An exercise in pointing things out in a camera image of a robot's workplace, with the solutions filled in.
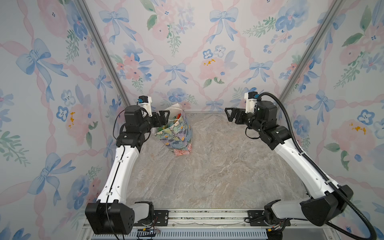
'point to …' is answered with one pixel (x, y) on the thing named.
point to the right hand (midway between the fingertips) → (232, 108)
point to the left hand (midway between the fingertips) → (163, 111)
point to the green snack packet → (163, 127)
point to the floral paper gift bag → (177, 134)
